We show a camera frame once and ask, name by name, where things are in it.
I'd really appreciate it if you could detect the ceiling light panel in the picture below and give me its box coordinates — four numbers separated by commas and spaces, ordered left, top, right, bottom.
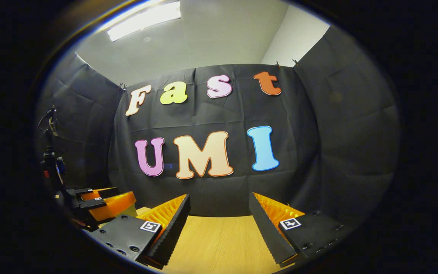
107, 1, 181, 42

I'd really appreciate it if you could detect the wooden desktop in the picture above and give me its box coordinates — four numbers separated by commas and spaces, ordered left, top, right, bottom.
97, 207, 299, 274

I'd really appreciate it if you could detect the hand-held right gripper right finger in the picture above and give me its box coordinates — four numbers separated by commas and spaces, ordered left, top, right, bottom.
248, 192, 352, 268

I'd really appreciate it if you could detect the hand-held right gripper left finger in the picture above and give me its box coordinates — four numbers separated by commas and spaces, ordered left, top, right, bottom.
89, 194, 191, 270

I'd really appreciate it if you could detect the black backdrop cloth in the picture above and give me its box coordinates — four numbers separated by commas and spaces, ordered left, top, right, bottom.
35, 25, 401, 229

